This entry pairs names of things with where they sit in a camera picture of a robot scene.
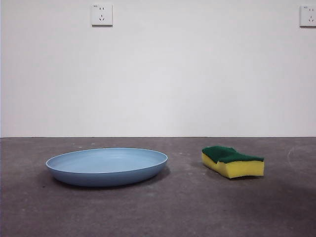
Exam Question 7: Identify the blue round plate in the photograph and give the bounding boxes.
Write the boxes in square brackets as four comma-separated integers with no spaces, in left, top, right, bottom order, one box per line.
[45,147,169,187]

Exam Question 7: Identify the yellow sponge with green pad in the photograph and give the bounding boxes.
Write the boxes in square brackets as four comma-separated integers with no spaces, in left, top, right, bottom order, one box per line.
[201,145,265,179]

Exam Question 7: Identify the white wall socket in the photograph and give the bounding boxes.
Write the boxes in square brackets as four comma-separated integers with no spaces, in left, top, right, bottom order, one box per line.
[299,5,316,28]
[91,4,114,27]

